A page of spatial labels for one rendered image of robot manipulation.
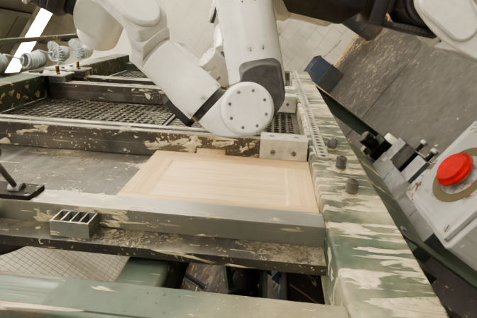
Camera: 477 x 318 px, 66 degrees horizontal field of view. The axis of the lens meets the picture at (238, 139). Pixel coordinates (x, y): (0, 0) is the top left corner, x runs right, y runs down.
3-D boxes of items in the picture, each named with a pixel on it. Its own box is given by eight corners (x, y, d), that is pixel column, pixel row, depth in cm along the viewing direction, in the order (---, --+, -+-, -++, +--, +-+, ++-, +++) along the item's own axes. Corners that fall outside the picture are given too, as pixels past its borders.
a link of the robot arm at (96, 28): (33, 26, 55) (106, 63, 59) (40, -28, 47) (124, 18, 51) (67, -16, 62) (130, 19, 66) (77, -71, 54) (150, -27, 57)
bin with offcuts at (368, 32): (397, 11, 469) (358, -21, 462) (370, 45, 479) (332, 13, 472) (384, 15, 519) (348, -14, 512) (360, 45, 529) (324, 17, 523)
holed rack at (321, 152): (329, 160, 90) (330, 157, 90) (317, 159, 90) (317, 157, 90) (296, 71, 246) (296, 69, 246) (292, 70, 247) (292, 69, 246)
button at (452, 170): (491, 171, 35) (475, 158, 35) (459, 200, 37) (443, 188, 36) (470, 156, 39) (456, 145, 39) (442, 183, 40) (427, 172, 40)
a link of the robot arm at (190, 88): (145, 78, 62) (228, 155, 64) (135, 69, 52) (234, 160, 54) (189, 33, 63) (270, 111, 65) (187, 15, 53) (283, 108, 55)
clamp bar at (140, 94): (295, 114, 152) (301, 55, 145) (23, 96, 162) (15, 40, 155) (294, 108, 162) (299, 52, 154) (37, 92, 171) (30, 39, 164)
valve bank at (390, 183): (571, 254, 60) (461, 169, 57) (500, 308, 64) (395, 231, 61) (441, 150, 107) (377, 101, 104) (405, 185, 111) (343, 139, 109)
